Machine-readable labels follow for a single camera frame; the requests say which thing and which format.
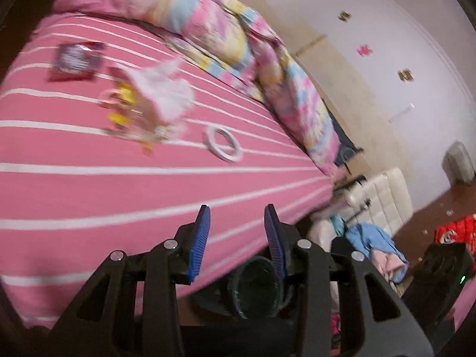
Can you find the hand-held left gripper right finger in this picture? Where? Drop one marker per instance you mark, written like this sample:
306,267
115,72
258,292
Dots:
276,245

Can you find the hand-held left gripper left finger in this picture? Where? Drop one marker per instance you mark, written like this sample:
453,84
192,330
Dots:
199,245

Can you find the dark lined waste bin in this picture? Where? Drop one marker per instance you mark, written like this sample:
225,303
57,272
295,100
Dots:
256,288

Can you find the red snack bag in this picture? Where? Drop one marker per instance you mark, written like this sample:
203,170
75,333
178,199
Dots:
455,230

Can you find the yellow snack packet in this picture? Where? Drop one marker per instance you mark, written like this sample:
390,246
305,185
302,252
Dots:
122,106

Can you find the dark red snack wrapper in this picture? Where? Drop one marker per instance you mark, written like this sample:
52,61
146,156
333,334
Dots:
74,61

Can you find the teal cloth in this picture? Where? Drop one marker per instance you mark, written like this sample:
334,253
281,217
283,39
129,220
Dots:
339,224

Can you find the blue cloth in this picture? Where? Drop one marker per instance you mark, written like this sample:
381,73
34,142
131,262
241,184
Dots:
375,238

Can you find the white tape roll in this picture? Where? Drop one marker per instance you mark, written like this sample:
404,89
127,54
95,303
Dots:
212,145

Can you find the bed with pink striped sheet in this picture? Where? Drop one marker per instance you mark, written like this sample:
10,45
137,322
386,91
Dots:
111,193

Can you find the white leather chair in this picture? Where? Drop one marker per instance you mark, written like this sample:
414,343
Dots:
386,193

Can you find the white floor appliance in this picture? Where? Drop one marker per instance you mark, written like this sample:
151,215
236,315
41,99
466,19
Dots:
459,161

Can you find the dark blue pillow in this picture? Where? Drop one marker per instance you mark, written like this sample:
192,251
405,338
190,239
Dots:
344,145

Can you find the pastel striped cartoon quilt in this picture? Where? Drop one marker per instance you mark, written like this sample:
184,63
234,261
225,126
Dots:
238,37

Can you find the brown bear wall sticker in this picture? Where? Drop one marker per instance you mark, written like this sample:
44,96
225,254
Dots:
344,15
405,74

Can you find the pink bear wall sticker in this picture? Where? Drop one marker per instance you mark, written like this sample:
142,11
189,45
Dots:
365,50

